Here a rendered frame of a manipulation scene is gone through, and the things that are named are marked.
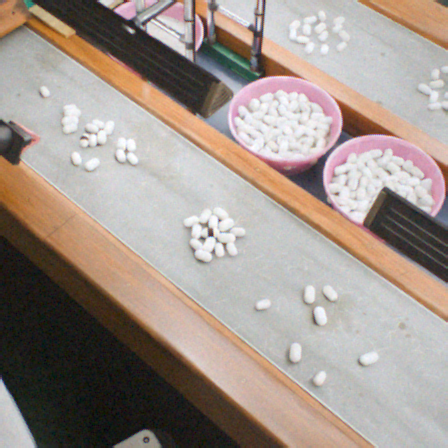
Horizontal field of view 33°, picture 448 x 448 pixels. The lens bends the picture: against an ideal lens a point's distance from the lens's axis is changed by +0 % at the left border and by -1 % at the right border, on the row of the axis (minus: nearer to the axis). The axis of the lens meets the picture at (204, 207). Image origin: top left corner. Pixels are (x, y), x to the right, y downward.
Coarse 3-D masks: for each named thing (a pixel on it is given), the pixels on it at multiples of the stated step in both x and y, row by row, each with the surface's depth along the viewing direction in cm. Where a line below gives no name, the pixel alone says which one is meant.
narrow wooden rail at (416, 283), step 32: (96, 64) 190; (128, 96) 186; (160, 96) 184; (192, 128) 178; (224, 160) 173; (256, 160) 172; (288, 192) 167; (320, 224) 162; (352, 224) 162; (352, 256) 160; (384, 256) 157; (416, 288) 153
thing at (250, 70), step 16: (208, 0) 191; (256, 0) 178; (208, 16) 195; (256, 16) 182; (208, 32) 199; (256, 32) 185; (208, 48) 203; (224, 48) 201; (256, 48) 189; (224, 64) 202; (240, 64) 197; (256, 64) 194; (256, 80) 197
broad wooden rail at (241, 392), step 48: (0, 192) 167; (48, 192) 167; (48, 240) 159; (96, 240) 159; (96, 288) 153; (144, 288) 153; (144, 336) 151; (192, 336) 146; (192, 384) 149; (240, 384) 141; (288, 384) 141; (240, 432) 146; (288, 432) 135; (336, 432) 135
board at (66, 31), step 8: (120, 0) 203; (32, 8) 201; (40, 8) 201; (112, 8) 202; (40, 16) 199; (48, 16) 199; (48, 24) 198; (56, 24) 197; (64, 24) 197; (64, 32) 195; (72, 32) 196
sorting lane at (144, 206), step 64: (0, 64) 194; (64, 64) 194; (128, 128) 181; (64, 192) 170; (128, 192) 170; (192, 192) 170; (256, 192) 170; (192, 256) 160; (256, 256) 160; (320, 256) 160; (256, 320) 151; (384, 320) 151; (384, 384) 143
